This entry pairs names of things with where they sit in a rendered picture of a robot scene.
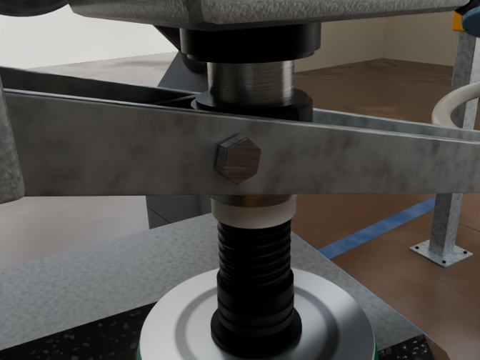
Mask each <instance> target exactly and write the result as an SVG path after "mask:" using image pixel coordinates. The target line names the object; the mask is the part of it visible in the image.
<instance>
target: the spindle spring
mask: <svg viewBox="0 0 480 360"><path fill-rule="evenodd" d="M290 225H291V219H289V220H288V221H287V222H285V223H282V224H280V225H277V226H273V227H268V228H263V229H243V228H236V227H233V226H228V225H226V224H223V223H221V222H220V221H218V224H217V229H218V231H219V232H218V239H219V244H218V246H219V258H220V259H219V266H220V269H219V272H220V276H221V278H222V280H223V281H224V282H225V283H226V284H228V285H229V286H231V287H234V288H236V289H241V290H247V291H256V290H263V289H269V288H271V287H273V286H276V285H278V284H280V283H281V282H282V281H283V280H285V279H286V278H287V276H288V275H289V272H290V269H291V264H290V261H291V255H290V251H291V245H290V243H291V236H290V234H291V226H290ZM270 229H271V230H270ZM238 231H240V232H238ZM261 231H263V232H261ZM241 232H259V233H250V234H248V233H241ZM263 241H265V242H263ZM239 242H243V243H239ZM257 242H261V243H257ZM244 243H256V244H244ZM260 251H262V252H260ZM244 252H250V253H244ZM252 252H258V253H252ZM244 262H248V263H244ZM254 262H258V263H254ZM253 271H257V272H253Z"/></svg>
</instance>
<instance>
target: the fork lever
mask: <svg viewBox="0 0 480 360"><path fill-rule="evenodd" d="M0 76H1V82H2V86H3V89H4V95H5V99H6V105H7V109H8V112H9V118H10V122H11V127H12V131H13V135H14V141H15V144H16V150H17V154H18V158H19V163H20V167H21V173H22V176H23V180H24V186H25V193H24V196H192V195H282V194H461V193H480V131H478V130H472V129H462V128H456V127H451V126H441V125H436V124H425V123H420V122H414V121H404V120H398V119H389V118H383V117H377V116H367V115H362V114H352V113H346V112H340V111H331V110H325V109H315V108H313V121H312V123H311V122H304V121H292V120H285V119H273V118H266V117H260V116H247V115H241V114H228V113H221V112H215V111H202V110H196V109H183V108H176V107H170V106H157V105H151V104H145V103H146V102H152V101H160V100H165V99H173V98H179V97H183V96H192V95H197V94H200V93H199V92H194V91H184V90H178V89H168V88H163V87H157V86H147V85H141V84H132V83H126V82H120V81H110V80H105V79H95V78H89V77H83V76H74V75H68V74H58V73H52V72H47V71H37V70H31V69H21V68H16V67H10V66H0Z"/></svg>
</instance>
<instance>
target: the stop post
mask: <svg viewBox="0 0 480 360"><path fill-rule="evenodd" d="M461 18H462V15H460V14H458V13H456V12H454V18H453V24H452V30H453V31H459V36H458V42H457V48H456V57H455V62H454V72H453V77H452V83H451V92H452V91H454V90H456V89H458V88H461V87H463V86H466V85H468V84H472V83H475V82H478V81H480V38H477V37H475V36H472V35H470V34H468V33H466V32H465V31H464V29H463V27H462V25H461ZM478 100H479V98H476V99H472V100H471V101H468V102H466V103H464V104H462V105H460V106H458V107H457V108H455V109H454V110H453V111H452V113H451V120H452V121H453V123H454V124H455V125H456V126H457V127H458V128H462V129H472V130H474V122H475V118H476V109H477V104H478ZM462 196H463V193H461V194H436V199H435V204H434V215H433V220H432V225H431V235H430V239H429V240H427V241H424V242H422V243H420V244H417V245H415V246H412V247H410V248H409V250H411V251H413V252H415V253H417V254H418V255H420V256H422V257H424V258H426V259H428V260H429V261H432V262H434V263H435V264H438V265H439V266H441V267H443V268H447V267H449V266H451V265H454V264H456V263H458V262H460V261H462V260H464V259H467V258H469V257H470V256H473V254H472V253H471V252H469V251H466V250H464V249H462V248H460V247H458V246H456V245H454V244H455V240H456V231H457V226H458V222H459V214H460V209H461V201H462Z"/></svg>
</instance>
